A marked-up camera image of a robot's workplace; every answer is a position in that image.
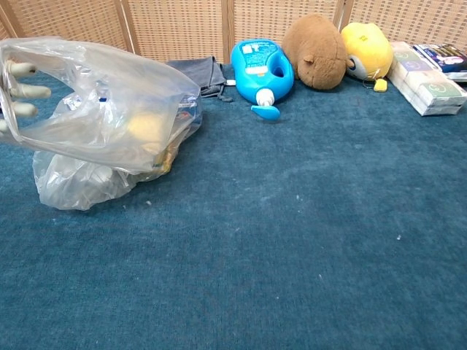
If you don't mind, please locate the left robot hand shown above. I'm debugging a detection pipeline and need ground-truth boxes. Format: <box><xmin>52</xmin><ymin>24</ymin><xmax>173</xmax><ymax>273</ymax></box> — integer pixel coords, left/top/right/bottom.
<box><xmin>0</xmin><ymin>60</ymin><xmax>53</xmax><ymax>136</ymax></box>

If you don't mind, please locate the clear plastic bag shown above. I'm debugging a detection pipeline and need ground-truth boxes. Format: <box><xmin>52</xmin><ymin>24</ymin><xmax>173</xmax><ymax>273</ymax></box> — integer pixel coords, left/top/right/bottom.
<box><xmin>0</xmin><ymin>36</ymin><xmax>204</xmax><ymax>212</ymax></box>

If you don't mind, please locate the yellow item inside bag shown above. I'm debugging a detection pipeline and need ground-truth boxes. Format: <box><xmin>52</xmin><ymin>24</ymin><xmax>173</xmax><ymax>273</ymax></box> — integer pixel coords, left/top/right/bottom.
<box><xmin>126</xmin><ymin>110</ymin><xmax>174</xmax><ymax>173</ymax></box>

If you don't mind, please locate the blue box inside bag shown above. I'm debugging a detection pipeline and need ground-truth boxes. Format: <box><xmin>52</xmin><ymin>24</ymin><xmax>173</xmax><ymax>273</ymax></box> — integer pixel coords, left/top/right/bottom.
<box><xmin>174</xmin><ymin>93</ymin><xmax>202</xmax><ymax>125</ymax></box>

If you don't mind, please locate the woven folding screen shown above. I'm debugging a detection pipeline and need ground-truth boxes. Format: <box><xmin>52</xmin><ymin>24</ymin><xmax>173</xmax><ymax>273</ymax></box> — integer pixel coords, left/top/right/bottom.
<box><xmin>0</xmin><ymin>0</ymin><xmax>467</xmax><ymax>66</ymax></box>

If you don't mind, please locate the gray folded towel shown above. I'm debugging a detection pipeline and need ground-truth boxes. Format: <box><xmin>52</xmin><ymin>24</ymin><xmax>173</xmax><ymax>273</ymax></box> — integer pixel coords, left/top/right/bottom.
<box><xmin>166</xmin><ymin>55</ymin><xmax>235</xmax><ymax>104</ymax></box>

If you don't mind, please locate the blue pump bottle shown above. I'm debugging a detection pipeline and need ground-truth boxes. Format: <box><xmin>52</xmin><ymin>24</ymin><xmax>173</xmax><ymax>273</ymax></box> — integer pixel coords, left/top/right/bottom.
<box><xmin>230</xmin><ymin>39</ymin><xmax>296</xmax><ymax>122</ymax></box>

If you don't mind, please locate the blue carpet table cover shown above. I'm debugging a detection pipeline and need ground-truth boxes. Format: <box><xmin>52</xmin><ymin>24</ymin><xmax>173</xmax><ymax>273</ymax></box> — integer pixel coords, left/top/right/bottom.
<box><xmin>0</xmin><ymin>61</ymin><xmax>467</xmax><ymax>350</ymax></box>

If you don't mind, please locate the brown plush toy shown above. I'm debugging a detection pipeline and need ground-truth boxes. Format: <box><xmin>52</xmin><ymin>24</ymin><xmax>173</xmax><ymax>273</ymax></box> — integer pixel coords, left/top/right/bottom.
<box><xmin>281</xmin><ymin>13</ymin><xmax>356</xmax><ymax>91</ymax></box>

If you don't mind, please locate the yellow plush toy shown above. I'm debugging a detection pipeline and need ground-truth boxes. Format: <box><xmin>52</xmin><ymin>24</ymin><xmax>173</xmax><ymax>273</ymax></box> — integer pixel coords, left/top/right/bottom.
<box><xmin>341</xmin><ymin>22</ymin><xmax>395</xmax><ymax>93</ymax></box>

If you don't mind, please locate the pastel tissue multipack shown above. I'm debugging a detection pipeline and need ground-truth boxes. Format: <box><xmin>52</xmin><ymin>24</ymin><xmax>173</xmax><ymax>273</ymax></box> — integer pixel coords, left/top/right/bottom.
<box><xmin>386</xmin><ymin>40</ymin><xmax>467</xmax><ymax>117</ymax></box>

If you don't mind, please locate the dark blue snack packet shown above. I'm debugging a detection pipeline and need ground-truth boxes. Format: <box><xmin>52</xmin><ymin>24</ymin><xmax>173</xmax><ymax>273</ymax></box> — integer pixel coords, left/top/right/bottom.
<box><xmin>414</xmin><ymin>43</ymin><xmax>467</xmax><ymax>82</ymax></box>

